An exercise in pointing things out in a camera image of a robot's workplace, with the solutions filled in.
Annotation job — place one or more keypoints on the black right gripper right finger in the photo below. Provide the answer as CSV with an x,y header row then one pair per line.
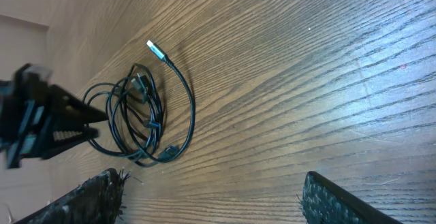
x,y
324,202

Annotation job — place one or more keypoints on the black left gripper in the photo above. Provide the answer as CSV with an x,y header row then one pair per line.
x,y
22,100

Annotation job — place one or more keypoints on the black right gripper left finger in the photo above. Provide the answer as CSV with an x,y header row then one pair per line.
x,y
97,200

